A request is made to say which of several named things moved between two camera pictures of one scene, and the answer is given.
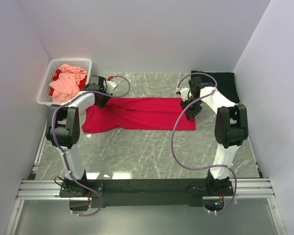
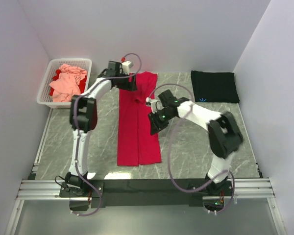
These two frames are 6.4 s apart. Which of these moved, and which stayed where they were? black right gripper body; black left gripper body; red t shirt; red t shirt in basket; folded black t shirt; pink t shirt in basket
Moved: black left gripper body; black right gripper body; red t shirt
Stayed: folded black t shirt; red t shirt in basket; pink t shirt in basket
